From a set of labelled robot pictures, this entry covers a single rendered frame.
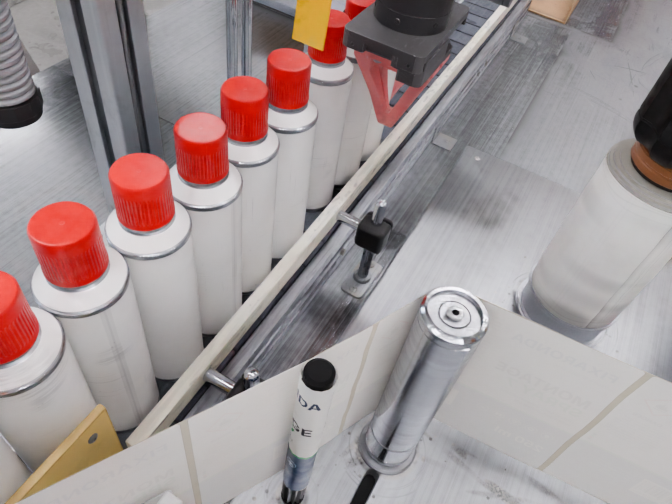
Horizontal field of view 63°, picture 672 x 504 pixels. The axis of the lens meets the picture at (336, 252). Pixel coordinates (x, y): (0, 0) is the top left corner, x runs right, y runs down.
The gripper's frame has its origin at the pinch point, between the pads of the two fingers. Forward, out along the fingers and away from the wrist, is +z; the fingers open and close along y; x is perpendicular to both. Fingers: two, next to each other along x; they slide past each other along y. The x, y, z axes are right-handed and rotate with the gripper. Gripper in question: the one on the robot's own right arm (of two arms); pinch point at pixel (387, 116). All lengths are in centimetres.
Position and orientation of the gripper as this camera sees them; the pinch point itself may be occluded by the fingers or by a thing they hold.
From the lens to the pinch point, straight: 50.7
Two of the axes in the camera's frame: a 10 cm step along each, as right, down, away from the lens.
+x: -8.7, -4.4, 2.3
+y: 4.8, -6.3, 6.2
